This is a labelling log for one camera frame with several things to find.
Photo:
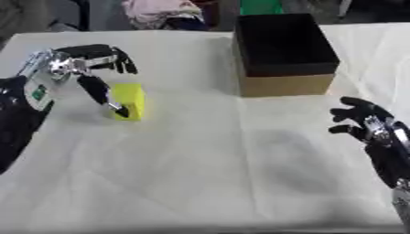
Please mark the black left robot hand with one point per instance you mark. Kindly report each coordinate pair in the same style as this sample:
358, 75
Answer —
96, 87

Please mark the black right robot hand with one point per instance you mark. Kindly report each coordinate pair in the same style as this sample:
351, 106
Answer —
380, 143

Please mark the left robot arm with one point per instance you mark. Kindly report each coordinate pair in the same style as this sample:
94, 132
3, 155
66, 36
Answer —
21, 112

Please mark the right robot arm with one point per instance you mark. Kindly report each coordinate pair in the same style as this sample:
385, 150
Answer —
402, 199

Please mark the cardboard box with black inside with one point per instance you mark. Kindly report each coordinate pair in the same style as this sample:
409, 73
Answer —
283, 55

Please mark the yellow rectangular block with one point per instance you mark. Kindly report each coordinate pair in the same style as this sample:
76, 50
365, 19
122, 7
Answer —
130, 101

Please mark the pink and white cloth bundle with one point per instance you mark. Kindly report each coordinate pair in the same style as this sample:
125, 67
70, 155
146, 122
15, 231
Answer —
160, 13

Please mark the person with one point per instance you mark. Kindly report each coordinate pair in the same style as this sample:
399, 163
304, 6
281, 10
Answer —
24, 15

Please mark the green object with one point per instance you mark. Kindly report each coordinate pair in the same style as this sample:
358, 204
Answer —
260, 6

